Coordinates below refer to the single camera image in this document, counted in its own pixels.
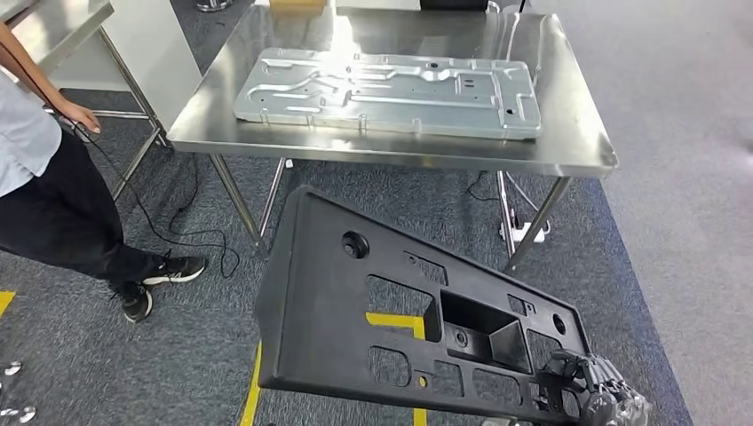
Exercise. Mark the person's hand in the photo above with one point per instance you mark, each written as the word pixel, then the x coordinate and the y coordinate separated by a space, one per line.
pixel 79 116

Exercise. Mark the person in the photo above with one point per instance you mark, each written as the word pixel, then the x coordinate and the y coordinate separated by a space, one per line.
pixel 53 217

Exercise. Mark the stamped sheet metal plate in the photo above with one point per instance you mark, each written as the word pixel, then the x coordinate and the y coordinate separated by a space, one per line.
pixel 382 100

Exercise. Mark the brown cardboard box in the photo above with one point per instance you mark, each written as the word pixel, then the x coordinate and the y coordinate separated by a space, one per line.
pixel 297 6

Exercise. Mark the white panelled steel table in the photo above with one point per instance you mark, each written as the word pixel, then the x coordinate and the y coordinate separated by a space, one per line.
pixel 153 59

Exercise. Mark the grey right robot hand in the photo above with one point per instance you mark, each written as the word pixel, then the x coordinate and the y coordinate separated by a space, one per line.
pixel 600 394

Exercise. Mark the white power strip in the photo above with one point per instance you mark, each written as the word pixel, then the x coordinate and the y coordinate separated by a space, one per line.
pixel 520 234

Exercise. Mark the yellow floor tape square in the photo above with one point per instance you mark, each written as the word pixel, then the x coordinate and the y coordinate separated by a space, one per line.
pixel 4 303
pixel 252 394

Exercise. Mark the stainless steel workbench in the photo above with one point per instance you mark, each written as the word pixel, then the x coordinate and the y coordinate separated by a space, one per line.
pixel 562 88

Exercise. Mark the person's forearm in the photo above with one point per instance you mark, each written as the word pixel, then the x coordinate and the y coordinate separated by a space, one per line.
pixel 29 66

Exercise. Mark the black plastic panel part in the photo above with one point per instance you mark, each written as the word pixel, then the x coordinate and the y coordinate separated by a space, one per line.
pixel 306 294

